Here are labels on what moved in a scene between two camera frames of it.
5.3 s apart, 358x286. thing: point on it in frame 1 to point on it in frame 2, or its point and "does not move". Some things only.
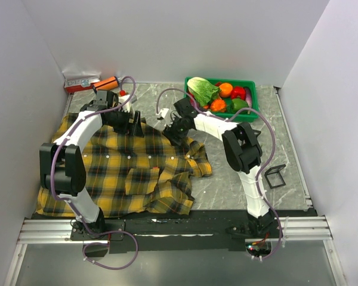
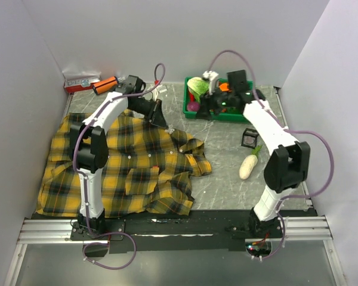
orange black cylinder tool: [110, 83] does not move
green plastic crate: [231, 99] does not move
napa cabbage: [203, 91] does not move
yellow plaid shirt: [132, 176] does not move
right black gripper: [169, 133] to [207, 103]
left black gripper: [134, 128] to [157, 118]
